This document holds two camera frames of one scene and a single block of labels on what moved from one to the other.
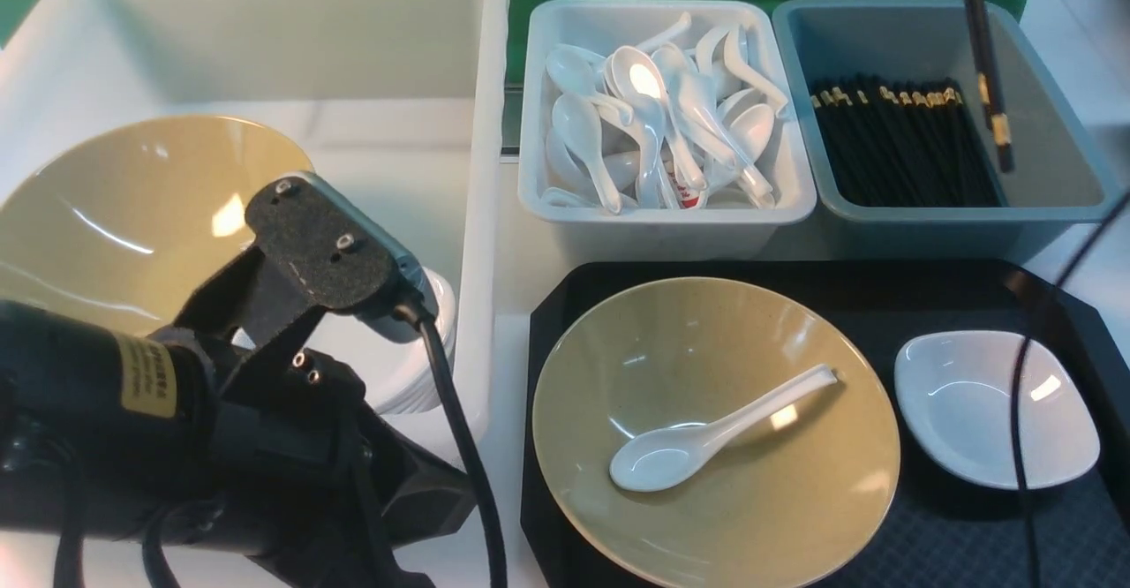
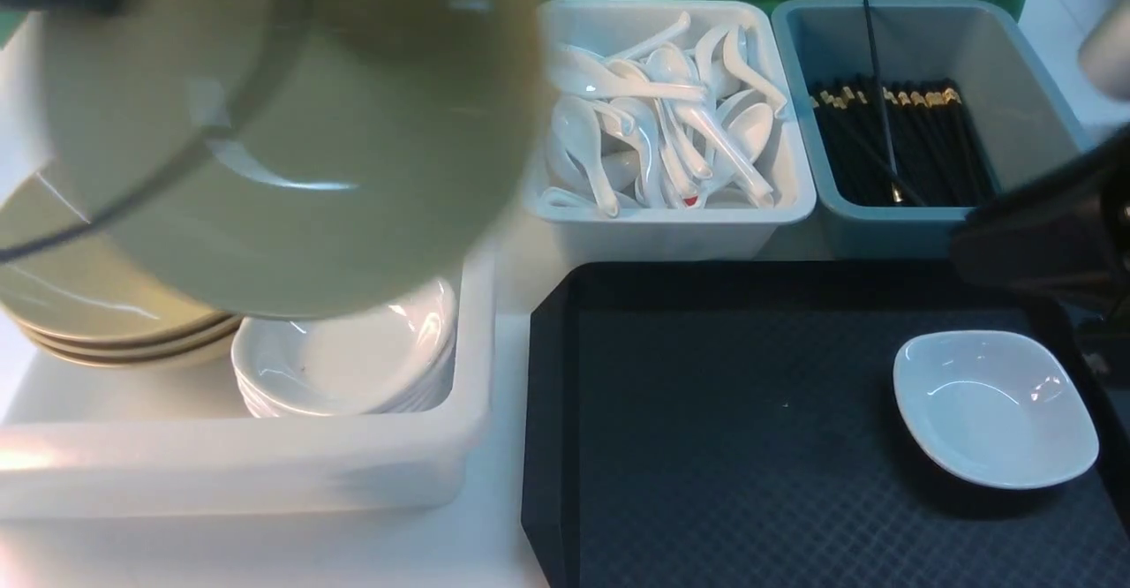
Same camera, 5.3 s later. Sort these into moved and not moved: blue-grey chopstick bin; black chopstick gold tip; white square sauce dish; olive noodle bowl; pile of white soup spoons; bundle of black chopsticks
Moved: black chopstick gold tip; olive noodle bowl
Not moved: white square sauce dish; bundle of black chopsticks; pile of white soup spoons; blue-grey chopstick bin
